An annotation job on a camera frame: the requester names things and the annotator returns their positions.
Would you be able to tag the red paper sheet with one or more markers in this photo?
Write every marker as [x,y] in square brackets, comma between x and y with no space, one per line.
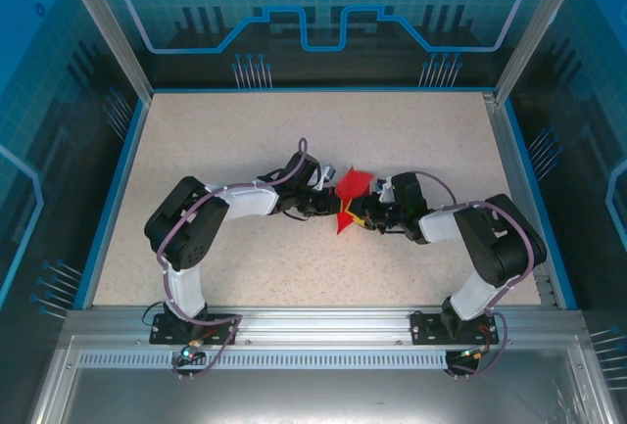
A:
[353,181]

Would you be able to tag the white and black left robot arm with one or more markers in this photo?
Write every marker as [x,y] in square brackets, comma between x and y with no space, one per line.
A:
[186,228]

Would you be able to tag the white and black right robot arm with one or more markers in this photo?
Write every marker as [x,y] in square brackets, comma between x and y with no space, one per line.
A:
[499,243]

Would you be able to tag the metal tray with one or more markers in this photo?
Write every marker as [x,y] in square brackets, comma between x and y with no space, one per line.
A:
[313,399]

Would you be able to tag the blue printed side panel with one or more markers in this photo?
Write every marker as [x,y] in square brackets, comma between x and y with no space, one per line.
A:
[588,125]
[39,101]

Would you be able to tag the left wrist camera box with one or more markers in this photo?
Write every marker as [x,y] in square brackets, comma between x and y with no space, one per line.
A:
[329,174]

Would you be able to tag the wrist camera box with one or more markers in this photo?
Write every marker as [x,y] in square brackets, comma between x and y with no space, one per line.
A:
[384,186]
[329,174]

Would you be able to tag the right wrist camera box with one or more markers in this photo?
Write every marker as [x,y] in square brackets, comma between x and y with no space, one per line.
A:
[384,186]

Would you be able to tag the aluminium mounting rail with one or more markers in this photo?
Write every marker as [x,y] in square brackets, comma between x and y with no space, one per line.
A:
[323,326]

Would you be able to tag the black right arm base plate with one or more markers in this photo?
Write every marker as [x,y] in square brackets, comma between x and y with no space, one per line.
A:
[423,328]

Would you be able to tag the aluminium side rail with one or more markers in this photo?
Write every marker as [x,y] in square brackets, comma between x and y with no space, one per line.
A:
[518,189]

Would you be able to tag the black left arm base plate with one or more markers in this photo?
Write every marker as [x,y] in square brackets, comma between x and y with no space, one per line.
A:
[164,335]

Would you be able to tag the aluminium frame post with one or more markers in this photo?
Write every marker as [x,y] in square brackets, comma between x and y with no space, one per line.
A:
[536,32]
[110,32]

